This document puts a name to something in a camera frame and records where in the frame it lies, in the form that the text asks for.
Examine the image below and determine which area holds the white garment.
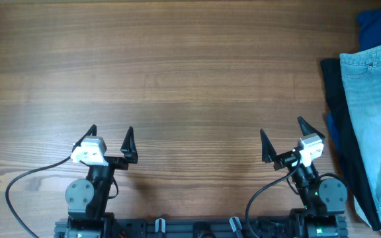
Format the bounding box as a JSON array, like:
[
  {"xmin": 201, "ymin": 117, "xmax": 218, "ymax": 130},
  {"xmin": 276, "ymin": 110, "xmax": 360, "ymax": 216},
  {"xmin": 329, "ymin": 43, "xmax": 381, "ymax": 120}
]
[{"xmin": 354, "ymin": 198, "xmax": 372, "ymax": 228}]

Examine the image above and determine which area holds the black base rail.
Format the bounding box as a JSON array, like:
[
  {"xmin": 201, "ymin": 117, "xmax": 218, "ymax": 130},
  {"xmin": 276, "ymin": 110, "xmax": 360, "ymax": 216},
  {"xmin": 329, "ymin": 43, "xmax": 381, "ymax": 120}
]
[{"xmin": 54, "ymin": 216, "xmax": 349, "ymax": 238}]

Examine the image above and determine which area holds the left black cable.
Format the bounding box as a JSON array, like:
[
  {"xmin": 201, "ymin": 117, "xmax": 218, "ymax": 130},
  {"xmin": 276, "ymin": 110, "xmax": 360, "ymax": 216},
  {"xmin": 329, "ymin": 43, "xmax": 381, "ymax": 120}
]
[{"xmin": 5, "ymin": 155, "xmax": 72, "ymax": 238}]

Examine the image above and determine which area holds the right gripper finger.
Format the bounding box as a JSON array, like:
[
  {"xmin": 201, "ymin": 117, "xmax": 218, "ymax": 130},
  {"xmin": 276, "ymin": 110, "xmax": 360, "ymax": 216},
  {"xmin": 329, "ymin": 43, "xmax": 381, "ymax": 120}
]
[
  {"xmin": 297, "ymin": 116, "xmax": 325, "ymax": 139},
  {"xmin": 260, "ymin": 129, "xmax": 276, "ymax": 163}
]

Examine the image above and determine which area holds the dark blue garment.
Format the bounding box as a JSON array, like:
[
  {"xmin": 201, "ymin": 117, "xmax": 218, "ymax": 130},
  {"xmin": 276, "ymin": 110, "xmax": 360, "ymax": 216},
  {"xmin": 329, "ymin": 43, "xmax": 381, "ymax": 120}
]
[{"xmin": 325, "ymin": 3, "xmax": 381, "ymax": 176}]

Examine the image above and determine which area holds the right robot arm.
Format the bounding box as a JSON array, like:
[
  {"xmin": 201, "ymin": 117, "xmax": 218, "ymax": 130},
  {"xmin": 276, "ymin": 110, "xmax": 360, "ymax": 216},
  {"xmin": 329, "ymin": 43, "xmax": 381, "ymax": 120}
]
[{"xmin": 254, "ymin": 116, "xmax": 348, "ymax": 238}]

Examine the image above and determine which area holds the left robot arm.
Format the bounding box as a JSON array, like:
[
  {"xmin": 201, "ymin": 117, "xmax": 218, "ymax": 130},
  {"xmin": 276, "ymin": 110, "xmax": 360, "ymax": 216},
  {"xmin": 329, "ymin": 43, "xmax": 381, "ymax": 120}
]
[{"xmin": 54, "ymin": 125, "xmax": 138, "ymax": 238}]

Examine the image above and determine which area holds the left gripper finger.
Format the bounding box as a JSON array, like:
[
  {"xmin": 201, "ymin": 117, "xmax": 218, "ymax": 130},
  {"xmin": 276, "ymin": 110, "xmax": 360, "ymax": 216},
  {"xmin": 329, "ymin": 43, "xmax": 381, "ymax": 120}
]
[
  {"xmin": 72, "ymin": 124, "xmax": 97, "ymax": 151},
  {"xmin": 120, "ymin": 126, "xmax": 138, "ymax": 159}
]

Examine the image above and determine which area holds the black garment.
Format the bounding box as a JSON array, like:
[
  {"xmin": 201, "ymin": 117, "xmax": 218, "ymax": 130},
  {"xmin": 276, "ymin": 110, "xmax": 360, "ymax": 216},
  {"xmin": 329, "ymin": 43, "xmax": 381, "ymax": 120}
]
[{"xmin": 320, "ymin": 58, "xmax": 381, "ymax": 231}]

